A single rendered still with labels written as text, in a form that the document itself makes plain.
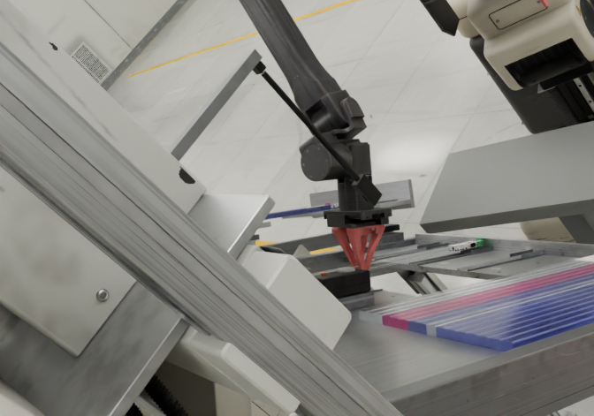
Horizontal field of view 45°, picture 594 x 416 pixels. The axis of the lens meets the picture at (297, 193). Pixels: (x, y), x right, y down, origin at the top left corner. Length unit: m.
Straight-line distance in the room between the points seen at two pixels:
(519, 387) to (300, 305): 0.28
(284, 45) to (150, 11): 8.37
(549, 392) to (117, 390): 0.40
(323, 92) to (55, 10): 8.03
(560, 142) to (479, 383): 1.13
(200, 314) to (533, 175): 1.32
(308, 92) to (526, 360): 0.64
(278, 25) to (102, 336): 0.77
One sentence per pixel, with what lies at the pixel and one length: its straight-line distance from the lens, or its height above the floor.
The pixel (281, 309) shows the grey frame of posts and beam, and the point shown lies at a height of 1.36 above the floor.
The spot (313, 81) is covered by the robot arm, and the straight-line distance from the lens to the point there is 1.17.
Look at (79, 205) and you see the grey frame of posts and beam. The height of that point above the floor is 1.50.
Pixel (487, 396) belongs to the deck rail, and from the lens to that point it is 0.65.
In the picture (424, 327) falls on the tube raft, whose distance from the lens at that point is 0.80.
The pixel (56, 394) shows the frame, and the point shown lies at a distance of 0.54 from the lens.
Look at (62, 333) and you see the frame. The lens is 0.54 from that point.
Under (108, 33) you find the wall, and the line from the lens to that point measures 9.27.
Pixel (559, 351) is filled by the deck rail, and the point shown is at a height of 1.06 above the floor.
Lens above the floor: 1.59
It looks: 26 degrees down
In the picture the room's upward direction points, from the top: 44 degrees counter-clockwise
